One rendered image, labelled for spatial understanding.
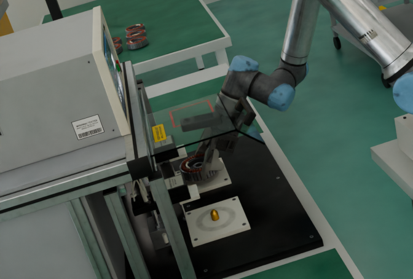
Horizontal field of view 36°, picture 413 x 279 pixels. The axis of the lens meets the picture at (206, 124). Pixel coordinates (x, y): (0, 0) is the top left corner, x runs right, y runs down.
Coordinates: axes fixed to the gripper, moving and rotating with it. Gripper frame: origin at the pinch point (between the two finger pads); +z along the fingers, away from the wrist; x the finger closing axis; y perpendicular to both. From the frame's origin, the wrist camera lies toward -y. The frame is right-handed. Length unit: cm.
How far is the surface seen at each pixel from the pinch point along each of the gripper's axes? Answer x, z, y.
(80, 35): -14, -32, -43
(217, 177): -3.9, -0.4, 5.2
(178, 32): 166, -3, 14
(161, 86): 92, 7, 0
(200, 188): -6.8, 2.7, 0.8
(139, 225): -14.3, 14.4, -14.2
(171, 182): -23.9, -5.0, -12.5
